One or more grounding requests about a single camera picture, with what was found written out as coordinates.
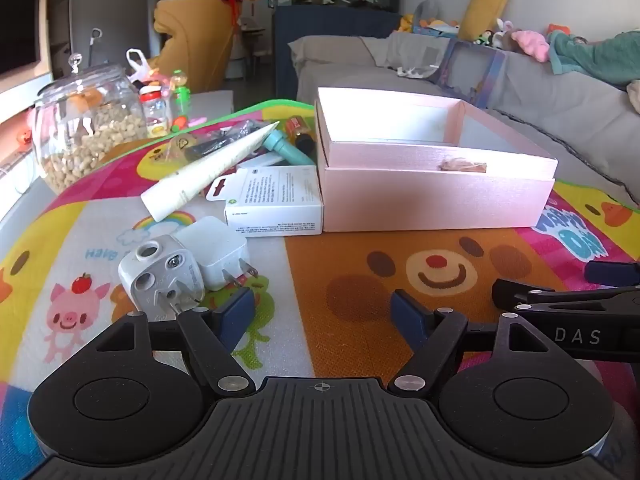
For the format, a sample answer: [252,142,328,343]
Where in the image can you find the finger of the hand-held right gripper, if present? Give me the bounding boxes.
[584,261,640,286]
[491,279,640,319]

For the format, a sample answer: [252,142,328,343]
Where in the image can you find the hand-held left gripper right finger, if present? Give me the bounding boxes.
[387,288,551,397]

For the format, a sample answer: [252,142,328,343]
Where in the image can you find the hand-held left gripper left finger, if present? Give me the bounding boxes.
[95,287,257,397]

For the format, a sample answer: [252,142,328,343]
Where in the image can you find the white wall charger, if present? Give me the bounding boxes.
[175,216,260,292]

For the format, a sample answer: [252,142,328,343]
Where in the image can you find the grey travel plug adapter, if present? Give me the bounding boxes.
[118,236,207,322]

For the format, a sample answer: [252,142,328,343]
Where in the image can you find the white printed package box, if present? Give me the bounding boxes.
[205,166,324,237]

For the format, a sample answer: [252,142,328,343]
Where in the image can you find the pink cardboard box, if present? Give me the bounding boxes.
[314,86,559,234]

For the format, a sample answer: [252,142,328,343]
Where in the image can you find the white squeeze tube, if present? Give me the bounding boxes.
[140,121,281,223]

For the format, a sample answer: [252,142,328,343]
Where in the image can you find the teal plastic toy tool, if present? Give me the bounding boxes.
[263,129,317,167]

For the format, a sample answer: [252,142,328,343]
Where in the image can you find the black item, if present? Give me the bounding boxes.
[187,121,269,159]

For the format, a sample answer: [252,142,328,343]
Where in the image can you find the small amber bottle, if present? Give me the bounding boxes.
[286,116,316,154]

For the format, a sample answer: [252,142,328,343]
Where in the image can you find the colourful cartoon play mat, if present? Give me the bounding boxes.
[0,100,640,466]

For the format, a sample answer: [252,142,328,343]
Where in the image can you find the grey sofa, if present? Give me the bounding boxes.
[289,30,640,206]

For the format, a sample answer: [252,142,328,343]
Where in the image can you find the purple window gift box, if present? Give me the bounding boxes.
[432,39,509,109]

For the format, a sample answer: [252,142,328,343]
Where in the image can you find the small red-lidded plastic jar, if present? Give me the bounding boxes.
[139,86,171,139]

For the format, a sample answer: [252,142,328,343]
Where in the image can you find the teal blanket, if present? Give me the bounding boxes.
[545,30,640,86]

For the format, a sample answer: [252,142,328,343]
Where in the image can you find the green toy bottle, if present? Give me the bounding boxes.
[171,70,194,119]

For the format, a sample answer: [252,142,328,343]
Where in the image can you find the glass jar of nuts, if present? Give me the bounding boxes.
[32,52,148,196]

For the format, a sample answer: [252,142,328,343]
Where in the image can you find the pink plush toy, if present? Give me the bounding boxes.
[511,30,552,64]

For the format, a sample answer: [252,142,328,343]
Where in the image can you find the dark blue cabinet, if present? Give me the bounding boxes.
[272,6,404,103]

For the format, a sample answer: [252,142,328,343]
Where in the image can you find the white plastic bag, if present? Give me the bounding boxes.
[125,48,154,82]

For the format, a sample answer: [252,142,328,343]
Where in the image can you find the yellow armchair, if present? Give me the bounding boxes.
[150,0,237,94]

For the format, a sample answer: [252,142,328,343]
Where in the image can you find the yellow pillow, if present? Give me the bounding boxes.
[457,0,512,44]

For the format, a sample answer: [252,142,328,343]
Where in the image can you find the grey plush toy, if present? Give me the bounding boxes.
[412,0,444,34]

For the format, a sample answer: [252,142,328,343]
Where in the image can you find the black television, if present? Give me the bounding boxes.
[0,0,44,81]

